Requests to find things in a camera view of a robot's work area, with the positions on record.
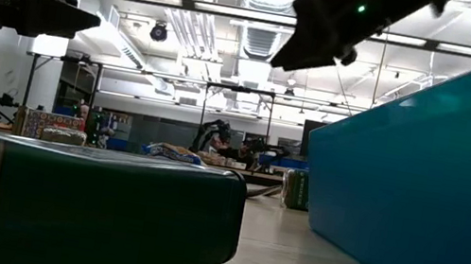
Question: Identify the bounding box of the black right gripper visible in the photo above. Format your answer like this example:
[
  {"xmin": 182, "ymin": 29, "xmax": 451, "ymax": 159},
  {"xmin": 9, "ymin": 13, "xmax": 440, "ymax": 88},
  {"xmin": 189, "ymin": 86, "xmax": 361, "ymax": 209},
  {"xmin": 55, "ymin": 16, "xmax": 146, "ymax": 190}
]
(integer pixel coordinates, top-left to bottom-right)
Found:
[{"xmin": 269, "ymin": 0, "xmax": 453, "ymax": 97}]

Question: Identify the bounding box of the green oregano glass jar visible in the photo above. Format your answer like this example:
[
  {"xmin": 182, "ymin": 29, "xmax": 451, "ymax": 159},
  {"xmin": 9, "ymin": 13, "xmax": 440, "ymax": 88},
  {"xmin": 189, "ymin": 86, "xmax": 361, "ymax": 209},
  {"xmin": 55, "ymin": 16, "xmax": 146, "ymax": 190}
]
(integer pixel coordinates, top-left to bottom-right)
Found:
[{"xmin": 277, "ymin": 165, "xmax": 317, "ymax": 214}]

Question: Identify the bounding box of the blue yellow snack bag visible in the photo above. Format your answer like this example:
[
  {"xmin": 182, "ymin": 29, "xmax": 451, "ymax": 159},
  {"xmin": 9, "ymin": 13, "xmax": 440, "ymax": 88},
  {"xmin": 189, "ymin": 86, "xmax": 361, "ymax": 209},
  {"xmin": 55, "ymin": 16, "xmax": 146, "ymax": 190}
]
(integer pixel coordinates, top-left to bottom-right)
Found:
[{"xmin": 139, "ymin": 137, "xmax": 208, "ymax": 167}]

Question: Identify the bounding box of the dark green tin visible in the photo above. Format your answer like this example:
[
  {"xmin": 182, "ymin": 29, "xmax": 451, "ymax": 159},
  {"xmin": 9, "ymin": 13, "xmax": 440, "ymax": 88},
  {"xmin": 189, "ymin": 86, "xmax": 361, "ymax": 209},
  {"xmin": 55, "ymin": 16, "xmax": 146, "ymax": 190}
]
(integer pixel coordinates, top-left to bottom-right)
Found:
[{"xmin": 0, "ymin": 130, "xmax": 252, "ymax": 264}]

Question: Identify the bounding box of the black background screen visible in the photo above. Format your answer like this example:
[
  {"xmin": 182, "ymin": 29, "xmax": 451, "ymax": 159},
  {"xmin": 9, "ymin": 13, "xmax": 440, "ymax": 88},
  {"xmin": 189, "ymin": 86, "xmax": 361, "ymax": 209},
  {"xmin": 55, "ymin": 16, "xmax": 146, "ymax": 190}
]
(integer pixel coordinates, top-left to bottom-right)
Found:
[{"xmin": 298, "ymin": 119, "xmax": 329, "ymax": 161}]

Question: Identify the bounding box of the person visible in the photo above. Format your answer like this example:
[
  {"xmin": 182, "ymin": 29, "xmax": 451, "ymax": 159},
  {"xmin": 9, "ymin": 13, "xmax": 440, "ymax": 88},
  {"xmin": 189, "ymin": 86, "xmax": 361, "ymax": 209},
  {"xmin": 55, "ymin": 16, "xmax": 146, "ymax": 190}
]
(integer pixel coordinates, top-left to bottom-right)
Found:
[
  {"xmin": 77, "ymin": 103, "xmax": 92, "ymax": 123},
  {"xmin": 209, "ymin": 135, "xmax": 258, "ymax": 165}
]

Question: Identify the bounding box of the colourful patterned box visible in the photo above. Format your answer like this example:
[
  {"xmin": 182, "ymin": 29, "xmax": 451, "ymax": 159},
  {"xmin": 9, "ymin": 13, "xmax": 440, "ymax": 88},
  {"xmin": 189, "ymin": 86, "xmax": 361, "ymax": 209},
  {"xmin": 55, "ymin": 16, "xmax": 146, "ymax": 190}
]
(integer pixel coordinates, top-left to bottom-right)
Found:
[{"xmin": 10, "ymin": 103, "xmax": 89, "ymax": 149}]

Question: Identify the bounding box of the black ceiling spot lamp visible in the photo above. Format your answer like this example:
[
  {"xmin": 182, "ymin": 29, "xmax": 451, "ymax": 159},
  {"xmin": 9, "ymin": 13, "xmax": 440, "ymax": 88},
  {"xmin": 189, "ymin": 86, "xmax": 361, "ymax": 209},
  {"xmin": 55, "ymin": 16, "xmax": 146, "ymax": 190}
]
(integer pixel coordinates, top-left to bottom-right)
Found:
[{"xmin": 148, "ymin": 19, "xmax": 171, "ymax": 44}]

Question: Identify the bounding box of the teal plastic bin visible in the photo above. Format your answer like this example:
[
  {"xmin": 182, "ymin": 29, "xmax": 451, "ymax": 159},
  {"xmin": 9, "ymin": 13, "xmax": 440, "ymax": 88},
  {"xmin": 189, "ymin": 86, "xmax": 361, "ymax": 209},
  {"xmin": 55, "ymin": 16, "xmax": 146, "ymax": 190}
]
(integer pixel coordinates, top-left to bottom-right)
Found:
[{"xmin": 288, "ymin": 1, "xmax": 471, "ymax": 264}]

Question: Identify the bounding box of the black background rig frame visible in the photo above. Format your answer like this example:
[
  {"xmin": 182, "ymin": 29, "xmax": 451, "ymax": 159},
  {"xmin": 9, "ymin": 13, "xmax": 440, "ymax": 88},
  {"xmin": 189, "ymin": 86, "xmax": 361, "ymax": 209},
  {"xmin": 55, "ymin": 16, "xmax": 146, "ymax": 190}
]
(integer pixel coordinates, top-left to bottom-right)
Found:
[{"xmin": 18, "ymin": 47, "xmax": 384, "ymax": 168}]

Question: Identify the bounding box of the black aluminium table frame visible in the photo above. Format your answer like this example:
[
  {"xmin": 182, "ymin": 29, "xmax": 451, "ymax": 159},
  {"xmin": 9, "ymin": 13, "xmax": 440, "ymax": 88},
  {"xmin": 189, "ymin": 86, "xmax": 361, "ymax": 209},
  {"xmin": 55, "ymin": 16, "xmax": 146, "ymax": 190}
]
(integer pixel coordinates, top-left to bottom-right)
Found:
[{"xmin": 247, "ymin": 170, "xmax": 286, "ymax": 190}]

